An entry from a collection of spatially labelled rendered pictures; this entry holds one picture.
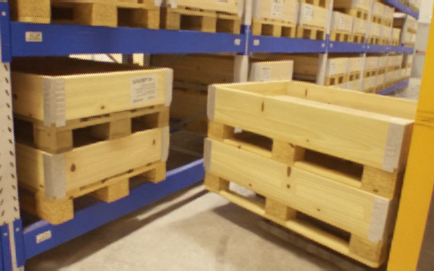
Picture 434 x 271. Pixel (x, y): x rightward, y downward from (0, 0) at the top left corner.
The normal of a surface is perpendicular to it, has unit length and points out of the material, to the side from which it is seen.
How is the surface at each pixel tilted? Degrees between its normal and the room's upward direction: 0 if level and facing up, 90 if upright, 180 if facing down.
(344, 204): 90
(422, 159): 90
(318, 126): 90
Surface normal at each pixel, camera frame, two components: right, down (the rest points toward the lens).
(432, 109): -0.72, 0.11
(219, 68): -0.52, 0.17
